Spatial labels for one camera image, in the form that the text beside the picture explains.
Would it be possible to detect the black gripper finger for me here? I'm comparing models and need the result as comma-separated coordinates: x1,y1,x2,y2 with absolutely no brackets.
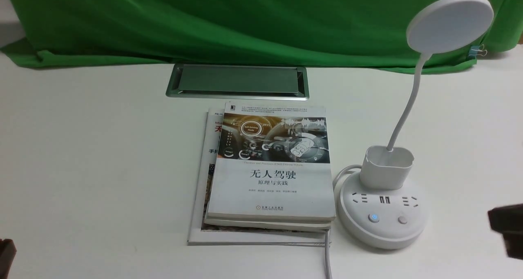
502,231,523,260

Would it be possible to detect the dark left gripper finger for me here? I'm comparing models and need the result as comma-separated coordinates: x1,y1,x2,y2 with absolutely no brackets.
0,239,17,279

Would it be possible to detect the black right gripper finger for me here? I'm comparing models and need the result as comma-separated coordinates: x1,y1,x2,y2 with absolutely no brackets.
488,204,523,234

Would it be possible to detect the white desk lamp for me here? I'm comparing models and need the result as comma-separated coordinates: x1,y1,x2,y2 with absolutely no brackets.
333,0,494,250

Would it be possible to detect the blue binder clip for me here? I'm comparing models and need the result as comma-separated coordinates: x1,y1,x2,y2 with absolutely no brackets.
467,44,488,59

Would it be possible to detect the bottom large white book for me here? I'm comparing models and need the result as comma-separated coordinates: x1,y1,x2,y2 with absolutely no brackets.
187,108,325,247

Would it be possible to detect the top white driving book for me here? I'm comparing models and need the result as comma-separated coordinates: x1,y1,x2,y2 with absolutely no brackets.
206,102,337,223

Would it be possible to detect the green backdrop cloth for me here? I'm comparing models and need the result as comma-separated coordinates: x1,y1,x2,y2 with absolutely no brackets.
1,0,522,74

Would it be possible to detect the white lamp power cable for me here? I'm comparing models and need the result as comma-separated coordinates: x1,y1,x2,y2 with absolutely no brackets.
324,165,362,279

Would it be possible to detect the silver desk cable hatch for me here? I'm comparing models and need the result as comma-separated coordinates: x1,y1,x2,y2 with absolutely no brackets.
165,63,310,101

